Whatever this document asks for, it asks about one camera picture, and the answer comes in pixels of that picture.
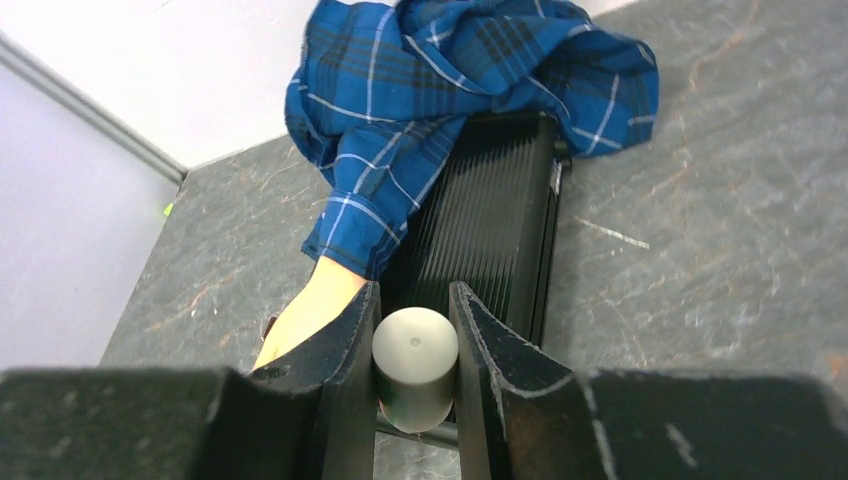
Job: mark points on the white cap with brush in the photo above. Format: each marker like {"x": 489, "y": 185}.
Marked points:
{"x": 415, "y": 351}

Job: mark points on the blue plaid shirt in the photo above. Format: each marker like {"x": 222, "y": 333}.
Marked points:
{"x": 382, "y": 93}

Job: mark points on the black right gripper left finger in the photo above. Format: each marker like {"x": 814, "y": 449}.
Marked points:
{"x": 325, "y": 415}

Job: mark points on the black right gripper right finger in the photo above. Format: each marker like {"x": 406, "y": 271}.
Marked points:
{"x": 509, "y": 403}

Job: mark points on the fake hand with painted nails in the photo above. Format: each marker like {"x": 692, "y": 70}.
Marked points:
{"x": 329, "y": 290}

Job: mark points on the black ribbed block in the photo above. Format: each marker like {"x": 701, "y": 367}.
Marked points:
{"x": 490, "y": 221}

